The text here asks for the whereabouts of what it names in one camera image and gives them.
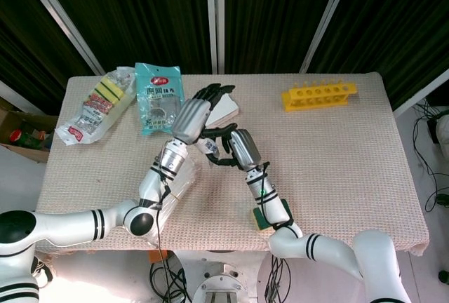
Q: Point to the green yellow scrub sponge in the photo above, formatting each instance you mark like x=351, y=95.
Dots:
x=257, y=219

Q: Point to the red green snack can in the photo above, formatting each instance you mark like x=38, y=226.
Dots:
x=19, y=136

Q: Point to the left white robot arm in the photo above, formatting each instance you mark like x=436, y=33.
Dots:
x=70, y=227

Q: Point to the white blue toothpaste tube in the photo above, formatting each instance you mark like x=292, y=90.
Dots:
x=208, y=147

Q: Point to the brown cardboard box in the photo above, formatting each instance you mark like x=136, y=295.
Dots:
x=21, y=152

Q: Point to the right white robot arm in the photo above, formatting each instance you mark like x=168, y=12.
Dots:
x=322, y=247

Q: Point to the clear plastic bag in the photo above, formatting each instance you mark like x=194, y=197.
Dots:
x=179, y=183

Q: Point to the white screen frame pole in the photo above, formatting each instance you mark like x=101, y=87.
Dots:
x=63, y=19
x=215, y=19
x=326, y=19
x=15, y=96
x=421, y=94

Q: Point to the teal cleaning cloth package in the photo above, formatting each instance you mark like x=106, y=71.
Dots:
x=158, y=106

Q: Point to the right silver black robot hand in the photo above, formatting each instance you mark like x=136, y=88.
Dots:
x=247, y=148

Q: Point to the dark green curtain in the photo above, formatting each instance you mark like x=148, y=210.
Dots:
x=158, y=19

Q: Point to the yellow test tube rack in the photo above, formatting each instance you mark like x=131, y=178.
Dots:
x=315, y=101

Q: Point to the white cardboard box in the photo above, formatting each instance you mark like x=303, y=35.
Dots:
x=226, y=110

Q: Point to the beige waffle tablecloth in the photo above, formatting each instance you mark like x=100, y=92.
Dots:
x=333, y=162

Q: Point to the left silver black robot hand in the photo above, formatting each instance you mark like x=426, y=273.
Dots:
x=191, y=120

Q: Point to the yellow sponge multipack bag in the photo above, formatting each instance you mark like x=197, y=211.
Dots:
x=98, y=106

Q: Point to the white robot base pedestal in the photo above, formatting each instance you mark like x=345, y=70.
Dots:
x=221, y=282

